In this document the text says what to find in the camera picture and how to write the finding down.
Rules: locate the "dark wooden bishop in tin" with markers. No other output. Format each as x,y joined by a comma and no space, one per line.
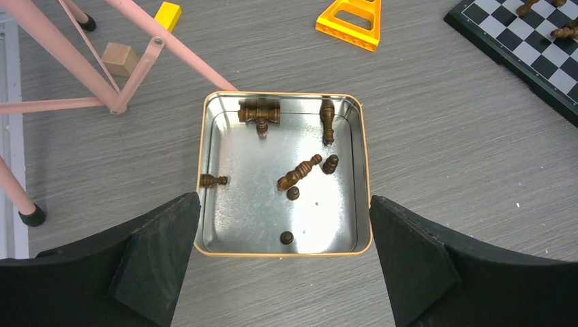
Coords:
327,114

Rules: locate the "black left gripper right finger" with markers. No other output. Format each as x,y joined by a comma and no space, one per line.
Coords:
436,276

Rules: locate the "pink tripod stand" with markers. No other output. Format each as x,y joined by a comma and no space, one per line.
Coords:
102,85

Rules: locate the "yellow block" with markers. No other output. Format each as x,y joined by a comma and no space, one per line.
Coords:
168,15

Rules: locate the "dark pawn tin centre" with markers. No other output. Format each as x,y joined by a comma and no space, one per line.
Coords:
293,193

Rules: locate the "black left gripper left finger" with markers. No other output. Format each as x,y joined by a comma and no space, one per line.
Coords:
128,275

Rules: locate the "dark pawn tin left edge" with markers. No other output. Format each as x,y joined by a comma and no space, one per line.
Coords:
208,180

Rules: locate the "dark pawn tin bottom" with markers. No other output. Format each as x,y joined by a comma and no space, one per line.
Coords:
286,238

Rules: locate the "black white chessboard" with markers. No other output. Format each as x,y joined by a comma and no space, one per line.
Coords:
524,45

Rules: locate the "natural wooden cube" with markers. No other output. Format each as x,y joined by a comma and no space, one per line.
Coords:
120,59

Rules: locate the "dark wooden chess piece pair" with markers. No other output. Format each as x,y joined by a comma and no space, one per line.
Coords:
259,108

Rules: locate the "orange plastic triangle frame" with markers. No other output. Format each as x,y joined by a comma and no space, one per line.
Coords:
366,38

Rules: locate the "fallen dark piece on board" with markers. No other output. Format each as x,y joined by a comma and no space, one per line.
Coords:
569,30

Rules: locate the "gold-rimmed metal tin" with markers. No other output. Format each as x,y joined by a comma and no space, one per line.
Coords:
283,175

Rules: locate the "dark pawn tin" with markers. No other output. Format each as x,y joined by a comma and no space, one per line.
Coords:
293,193
286,238

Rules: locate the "dark wooden long piece in tin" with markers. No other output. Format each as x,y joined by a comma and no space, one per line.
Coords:
300,172

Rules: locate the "dark wooden pawn in tin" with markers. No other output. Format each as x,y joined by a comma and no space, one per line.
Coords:
330,165

